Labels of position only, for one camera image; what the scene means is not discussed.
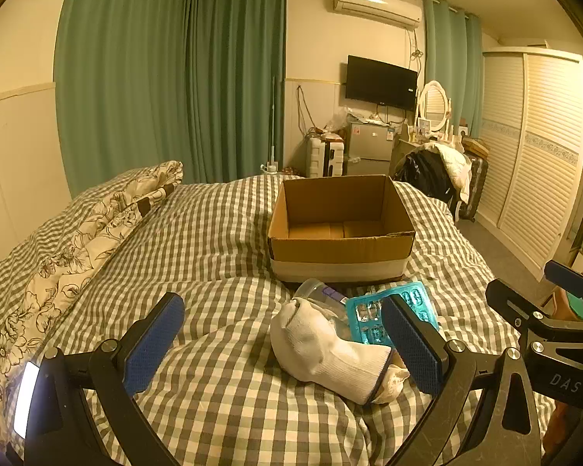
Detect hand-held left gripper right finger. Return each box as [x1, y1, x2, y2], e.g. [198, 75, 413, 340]
[381, 295, 547, 466]

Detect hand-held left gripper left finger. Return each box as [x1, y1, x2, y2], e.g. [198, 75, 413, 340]
[44, 292, 185, 466]

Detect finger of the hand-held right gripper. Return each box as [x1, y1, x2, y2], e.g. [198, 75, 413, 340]
[485, 279, 552, 345]
[544, 259, 583, 323]

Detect white plastic toy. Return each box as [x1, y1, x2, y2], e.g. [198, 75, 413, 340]
[372, 352, 411, 405]

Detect teal blister pack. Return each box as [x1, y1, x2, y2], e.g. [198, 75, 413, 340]
[345, 280, 440, 349]

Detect white sock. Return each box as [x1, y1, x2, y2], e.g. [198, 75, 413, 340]
[271, 298, 394, 406]

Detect clear plastic bottle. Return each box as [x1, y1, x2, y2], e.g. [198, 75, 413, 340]
[291, 278, 356, 345]

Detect brown cardboard box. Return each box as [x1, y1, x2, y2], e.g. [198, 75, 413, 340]
[266, 175, 417, 285]

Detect person's right hand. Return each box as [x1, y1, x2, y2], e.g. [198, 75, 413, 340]
[544, 398, 580, 453]

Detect wooden stool with green cushion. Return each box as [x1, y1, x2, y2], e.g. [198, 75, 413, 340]
[546, 286, 583, 323]

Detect checked bed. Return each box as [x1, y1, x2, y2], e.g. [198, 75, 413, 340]
[0, 175, 555, 466]

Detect floral quilt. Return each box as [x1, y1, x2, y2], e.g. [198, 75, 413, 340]
[0, 160, 184, 447]

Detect brown suitcase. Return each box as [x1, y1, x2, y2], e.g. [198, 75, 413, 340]
[459, 155, 489, 221]

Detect white louvered wardrobe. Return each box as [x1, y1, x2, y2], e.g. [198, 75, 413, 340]
[476, 46, 583, 282]

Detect cream coat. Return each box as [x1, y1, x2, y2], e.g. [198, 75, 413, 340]
[420, 142, 472, 205]

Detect black jacket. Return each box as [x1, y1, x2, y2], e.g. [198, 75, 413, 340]
[393, 150, 455, 205]

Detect white dressing table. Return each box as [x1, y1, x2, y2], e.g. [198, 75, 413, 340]
[397, 132, 467, 156]

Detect silver small fridge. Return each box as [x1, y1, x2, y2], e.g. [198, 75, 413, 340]
[345, 121, 400, 176]

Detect white suitcase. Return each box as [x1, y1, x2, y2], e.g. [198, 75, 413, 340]
[306, 136, 346, 179]

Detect white oval mirror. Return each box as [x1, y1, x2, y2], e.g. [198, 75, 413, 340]
[418, 80, 452, 134]

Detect clear plastic bag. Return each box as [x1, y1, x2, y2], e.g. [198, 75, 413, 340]
[323, 109, 351, 137]

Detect green curtain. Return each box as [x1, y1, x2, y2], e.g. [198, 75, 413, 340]
[425, 0, 484, 139]
[53, 0, 191, 200]
[185, 0, 287, 186]

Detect white mop pole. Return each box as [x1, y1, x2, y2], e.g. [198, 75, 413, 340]
[267, 77, 279, 174]

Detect white air conditioner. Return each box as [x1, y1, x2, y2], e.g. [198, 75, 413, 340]
[331, 0, 423, 29]

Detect black wall television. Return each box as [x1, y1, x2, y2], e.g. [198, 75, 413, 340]
[346, 55, 419, 111]

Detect wall cable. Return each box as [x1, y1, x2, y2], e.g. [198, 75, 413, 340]
[295, 85, 318, 133]

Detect air conditioner cables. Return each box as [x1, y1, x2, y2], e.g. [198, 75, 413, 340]
[408, 26, 426, 73]

